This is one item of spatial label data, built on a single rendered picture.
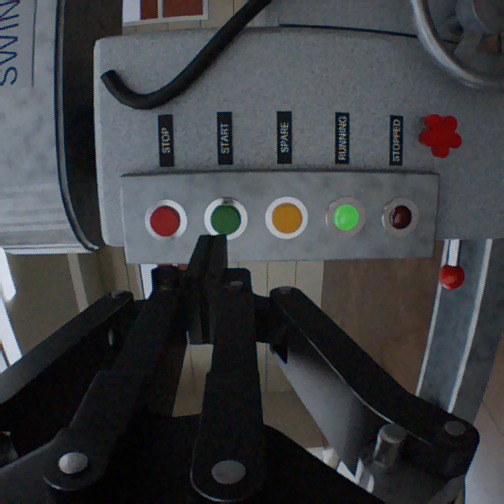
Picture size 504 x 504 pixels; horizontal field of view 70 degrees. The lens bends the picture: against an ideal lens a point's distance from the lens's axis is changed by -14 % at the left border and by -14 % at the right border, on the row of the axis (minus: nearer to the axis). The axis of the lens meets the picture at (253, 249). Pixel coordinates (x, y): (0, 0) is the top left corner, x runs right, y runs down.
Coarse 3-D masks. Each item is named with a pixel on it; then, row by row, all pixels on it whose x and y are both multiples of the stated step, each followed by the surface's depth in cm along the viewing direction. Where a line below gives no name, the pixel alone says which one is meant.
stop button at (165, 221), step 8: (160, 208) 34; (168, 208) 34; (152, 216) 34; (160, 216) 34; (168, 216) 34; (176, 216) 34; (152, 224) 34; (160, 224) 34; (168, 224) 34; (176, 224) 34; (160, 232) 34; (168, 232) 34
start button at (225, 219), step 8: (216, 208) 34; (224, 208) 34; (232, 208) 34; (216, 216) 34; (224, 216) 34; (232, 216) 34; (240, 216) 34; (216, 224) 34; (224, 224) 34; (232, 224) 34; (240, 224) 34; (224, 232) 34; (232, 232) 35
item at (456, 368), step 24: (480, 48) 47; (480, 240) 52; (480, 264) 52; (480, 288) 45; (456, 312) 58; (480, 312) 46; (432, 336) 59; (456, 336) 59; (480, 336) 47; (432, 360) 60; (456, 360) 58; (480, 360) 48; (432, 384) 61; (456, 384) 50; (480, 384) 49; (456, 408) 50
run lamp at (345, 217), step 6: (336, 210) 35; (342, 210) 34; (348, 210) 34; (354, 210) 34; (336, 216) 35; (342, 216) 34; (348, 216) 34; (354, 216) 35; (336, 222) 35; (342, 222) 35; (348, 222) 35; (354, 222) 35; (342, 228) 35; (348, 228) 35
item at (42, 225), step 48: (0, 0) 29; (48, 0) 30; (96, 0) 39; (0, 48) 31; (48, 48) 31; (0, 96) 32; (48, 96) 33; (0, 144) 34; (48, 144) 34; (0, 192) 35; (48, 192) 36; (96, 192) 44; (0, 240) 40; (48, 240) 40; (96, 240) 44
